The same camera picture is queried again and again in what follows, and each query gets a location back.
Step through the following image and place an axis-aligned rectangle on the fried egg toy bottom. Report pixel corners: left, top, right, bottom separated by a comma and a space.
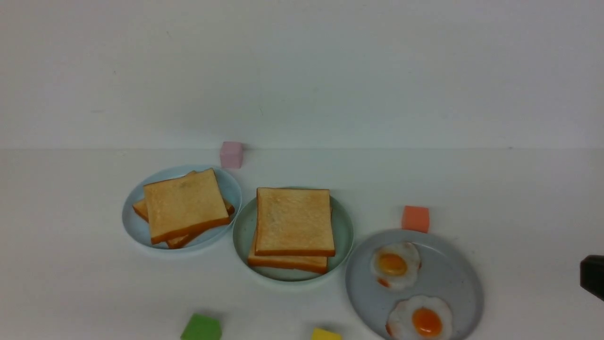
385, 295, 453, 340

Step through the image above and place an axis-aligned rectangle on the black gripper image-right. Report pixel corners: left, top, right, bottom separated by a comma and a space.
580, 255, 604, 301

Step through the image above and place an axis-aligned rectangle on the fried egg toy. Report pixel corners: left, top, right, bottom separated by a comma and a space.
385, 295, 453, 340
369, 242, 421, 291

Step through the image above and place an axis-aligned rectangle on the light blue bread plate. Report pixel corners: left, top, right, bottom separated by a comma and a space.
122, 164, 243, 255

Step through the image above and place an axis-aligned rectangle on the orange cube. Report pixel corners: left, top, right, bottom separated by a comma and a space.
401, 206, 431, 234

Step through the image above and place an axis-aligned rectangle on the pink cube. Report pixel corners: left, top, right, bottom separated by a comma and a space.
219, 141, 244, 169

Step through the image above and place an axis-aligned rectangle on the fried egg toy middle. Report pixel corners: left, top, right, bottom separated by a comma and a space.
369, 242, 421, 291

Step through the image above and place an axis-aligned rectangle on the grey egg plate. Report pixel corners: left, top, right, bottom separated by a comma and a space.
344, 229, 485, 340

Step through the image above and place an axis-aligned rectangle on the green cube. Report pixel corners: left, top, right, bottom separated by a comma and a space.
180, 314, 222, 340

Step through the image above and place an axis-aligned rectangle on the mint green center plate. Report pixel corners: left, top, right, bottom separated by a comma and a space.
232, 187, 354, 284

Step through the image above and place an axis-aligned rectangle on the yellow cube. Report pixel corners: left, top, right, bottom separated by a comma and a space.
311, 328, 343, 340

